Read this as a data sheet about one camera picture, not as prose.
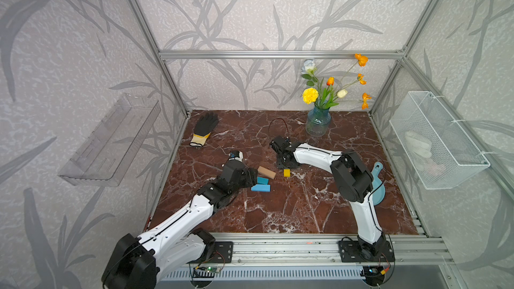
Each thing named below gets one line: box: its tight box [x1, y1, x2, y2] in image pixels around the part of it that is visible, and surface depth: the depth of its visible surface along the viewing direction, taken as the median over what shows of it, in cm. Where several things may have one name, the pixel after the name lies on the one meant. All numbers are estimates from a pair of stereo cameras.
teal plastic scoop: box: [370, 161, 386, 206], surface depth 93 cm
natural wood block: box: [257, 165, 277, 180], surface depth 96 cm
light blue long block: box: [250, 183, 272, 192], surface depth 91 cm
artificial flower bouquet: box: [301, 53, 373, 110], surface depth 96 cm
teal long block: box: [256, 176, 270, 185], surface depth 93 cm
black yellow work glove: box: [189, 112, 219, 148], surface depth 112 cm
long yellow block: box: [283, 168, 292, 178], surface depth 96 cm
